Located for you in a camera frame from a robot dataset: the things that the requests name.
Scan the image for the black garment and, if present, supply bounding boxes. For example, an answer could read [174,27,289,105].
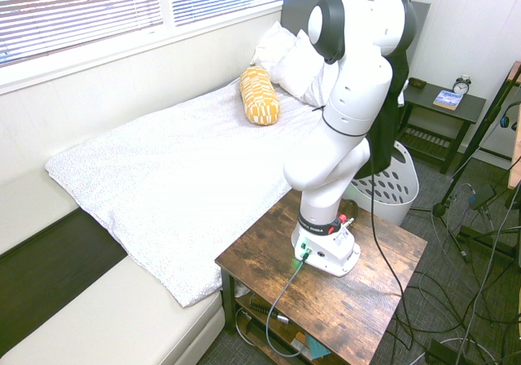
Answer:
[352,42,411,181]

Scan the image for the white perforated laundry basket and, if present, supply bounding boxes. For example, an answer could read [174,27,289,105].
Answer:
[345,140,420,226]

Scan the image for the yellow patterned bolster pillow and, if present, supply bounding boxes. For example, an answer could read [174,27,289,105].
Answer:
[239,66,282,126]

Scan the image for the white dotted duvet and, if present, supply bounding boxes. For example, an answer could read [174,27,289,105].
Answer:
[44,77,326,308]

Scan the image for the small white pillow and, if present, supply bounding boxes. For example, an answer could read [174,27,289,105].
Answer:
[250,21,298,73]

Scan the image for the rustic wooden table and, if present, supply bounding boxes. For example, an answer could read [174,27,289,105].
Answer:
[214,185,428,365]

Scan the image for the grey bed headboard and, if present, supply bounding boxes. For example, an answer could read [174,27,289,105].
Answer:
[280,0,431,81]

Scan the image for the black tripod stand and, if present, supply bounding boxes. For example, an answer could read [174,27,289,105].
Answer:
[410,71,521,264]

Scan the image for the teal paper sheet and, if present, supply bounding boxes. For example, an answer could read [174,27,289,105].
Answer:
[304,335,331,360]

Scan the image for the blue book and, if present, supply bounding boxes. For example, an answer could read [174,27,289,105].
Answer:
[432,89,466,112]

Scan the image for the black nightstand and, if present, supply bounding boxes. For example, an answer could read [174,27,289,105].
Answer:
[392,80,488,174]

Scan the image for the black alarm clock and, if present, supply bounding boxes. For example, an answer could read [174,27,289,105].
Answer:
[453,74,473,96]

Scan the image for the cream padded bench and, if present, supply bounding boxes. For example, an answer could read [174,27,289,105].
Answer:
[0,169,225,365]

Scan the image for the black power brick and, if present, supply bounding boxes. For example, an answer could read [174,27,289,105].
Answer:
[467,184,497,211]

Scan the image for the wide window blind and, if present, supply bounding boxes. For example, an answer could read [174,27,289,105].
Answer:
[0,0,164,68]

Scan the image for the blue headphones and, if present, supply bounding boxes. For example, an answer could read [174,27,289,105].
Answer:
[499,102,521,132]

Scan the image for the light wooden desk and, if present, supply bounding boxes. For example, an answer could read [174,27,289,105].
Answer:
[506,60,521,191]

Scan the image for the black floor adapter box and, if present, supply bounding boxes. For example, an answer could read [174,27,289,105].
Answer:
[425,338,461,365]

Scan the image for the thick black base cable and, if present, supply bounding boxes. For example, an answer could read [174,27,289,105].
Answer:
[343,199,360,228]

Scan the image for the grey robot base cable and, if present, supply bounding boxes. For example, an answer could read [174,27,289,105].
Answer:
[265,253,310,358]

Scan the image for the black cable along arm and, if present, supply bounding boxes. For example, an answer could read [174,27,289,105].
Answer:
[311,0,416,341]

